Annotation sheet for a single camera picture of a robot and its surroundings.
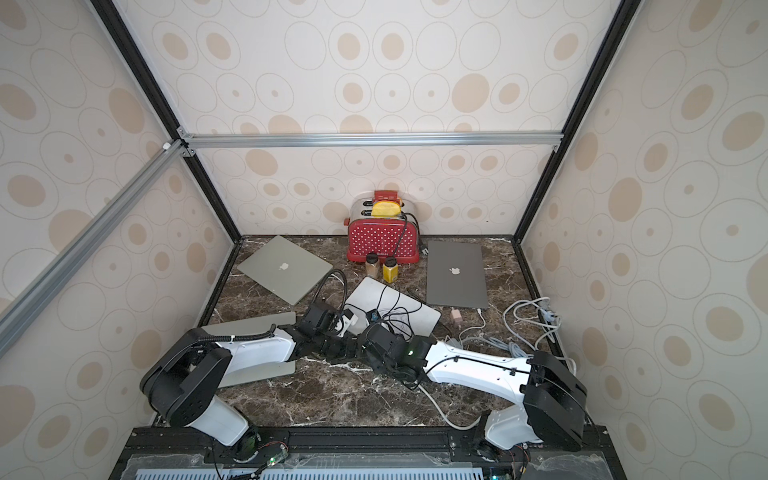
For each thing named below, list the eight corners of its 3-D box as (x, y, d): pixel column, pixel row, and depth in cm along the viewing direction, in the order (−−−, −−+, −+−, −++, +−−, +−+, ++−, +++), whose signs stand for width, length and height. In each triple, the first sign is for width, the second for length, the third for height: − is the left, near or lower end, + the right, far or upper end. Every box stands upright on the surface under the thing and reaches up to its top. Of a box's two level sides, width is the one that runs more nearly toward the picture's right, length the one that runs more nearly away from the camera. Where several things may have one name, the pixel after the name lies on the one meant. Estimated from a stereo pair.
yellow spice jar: (387, 285, 107) (387, 269, 100) (382, 276, 109) (381, 260, 102) (399, 280, 108) (399, 265, 101) (393, 271, 111) (393, 255, 104)
